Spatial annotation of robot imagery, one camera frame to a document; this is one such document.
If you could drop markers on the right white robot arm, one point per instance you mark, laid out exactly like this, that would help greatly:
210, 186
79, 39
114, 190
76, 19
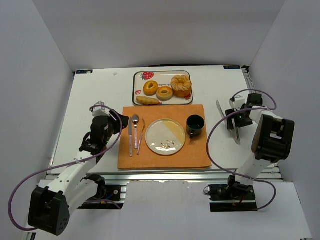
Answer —
271, 143

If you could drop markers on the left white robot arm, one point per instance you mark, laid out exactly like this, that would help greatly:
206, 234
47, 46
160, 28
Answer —
52, 206

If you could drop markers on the orange cloth placemat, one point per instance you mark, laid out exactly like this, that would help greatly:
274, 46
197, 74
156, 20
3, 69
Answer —
193, 154

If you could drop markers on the pink handled knife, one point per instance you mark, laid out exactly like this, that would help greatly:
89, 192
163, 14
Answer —
130, 133

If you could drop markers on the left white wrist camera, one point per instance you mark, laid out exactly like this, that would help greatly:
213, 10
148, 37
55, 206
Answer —
98, 109

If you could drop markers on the cream two-tone plate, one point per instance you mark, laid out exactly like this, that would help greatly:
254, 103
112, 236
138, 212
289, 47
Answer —
165, 137

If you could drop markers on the right corner table label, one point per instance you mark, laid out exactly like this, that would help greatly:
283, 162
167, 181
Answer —
231, 67

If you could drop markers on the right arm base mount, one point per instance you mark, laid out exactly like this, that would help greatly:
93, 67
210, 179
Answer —
222, 199

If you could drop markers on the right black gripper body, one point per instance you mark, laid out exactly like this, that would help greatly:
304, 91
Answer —
231, 118

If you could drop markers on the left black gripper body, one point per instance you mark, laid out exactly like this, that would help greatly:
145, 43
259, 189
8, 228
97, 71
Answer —
120, 120

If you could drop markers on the strawberry print tray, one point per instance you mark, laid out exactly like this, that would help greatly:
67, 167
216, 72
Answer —
163, 78

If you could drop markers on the dark green cup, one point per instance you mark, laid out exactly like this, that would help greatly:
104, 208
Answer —
194, 126

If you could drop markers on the bagel with pale base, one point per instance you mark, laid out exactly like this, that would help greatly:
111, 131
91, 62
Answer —
164, 93

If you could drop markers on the plain bagel on tray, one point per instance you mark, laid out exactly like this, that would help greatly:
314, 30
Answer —
150, 88

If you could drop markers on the aluminium table frame rail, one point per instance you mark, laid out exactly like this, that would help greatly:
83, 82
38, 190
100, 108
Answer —
271, 174

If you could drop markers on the large sugared ring pastry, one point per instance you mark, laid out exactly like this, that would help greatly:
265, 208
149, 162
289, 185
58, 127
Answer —
181, 85

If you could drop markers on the metal bread tongs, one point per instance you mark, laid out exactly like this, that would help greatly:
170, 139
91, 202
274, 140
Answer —
230, 124

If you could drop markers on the corner table label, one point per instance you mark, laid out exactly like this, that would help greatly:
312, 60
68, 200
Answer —
231, 67
84, 71

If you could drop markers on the long twisted bread stick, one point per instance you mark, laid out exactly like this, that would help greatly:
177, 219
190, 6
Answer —
147, 101

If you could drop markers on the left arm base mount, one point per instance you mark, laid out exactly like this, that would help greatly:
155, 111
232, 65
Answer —
108, 196

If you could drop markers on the pink handled spoon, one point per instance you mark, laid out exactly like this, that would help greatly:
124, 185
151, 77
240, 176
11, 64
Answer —
135, 120

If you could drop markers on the pink handled fork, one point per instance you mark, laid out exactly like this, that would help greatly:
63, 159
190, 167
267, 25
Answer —
141, 137

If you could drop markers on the left corner table label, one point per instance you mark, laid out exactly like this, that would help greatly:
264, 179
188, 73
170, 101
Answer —
84, 71

